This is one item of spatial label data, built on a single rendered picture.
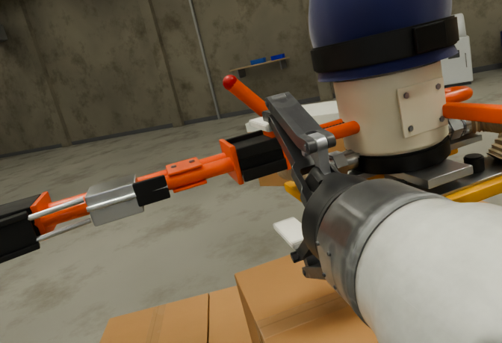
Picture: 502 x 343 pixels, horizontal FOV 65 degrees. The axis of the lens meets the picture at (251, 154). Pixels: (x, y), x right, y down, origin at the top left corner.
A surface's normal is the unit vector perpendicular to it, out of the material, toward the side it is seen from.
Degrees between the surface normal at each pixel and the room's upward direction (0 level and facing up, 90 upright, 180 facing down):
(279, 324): 0
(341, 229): 50
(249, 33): 90
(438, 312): 54
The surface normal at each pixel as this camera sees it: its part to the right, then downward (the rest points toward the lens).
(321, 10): -0.89, 0.23
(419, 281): -0.83, -0.47
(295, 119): -0.07, -0.77
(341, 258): -0.95, -0.11
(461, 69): -0.39, 0.30
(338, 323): -0.22, -0.95
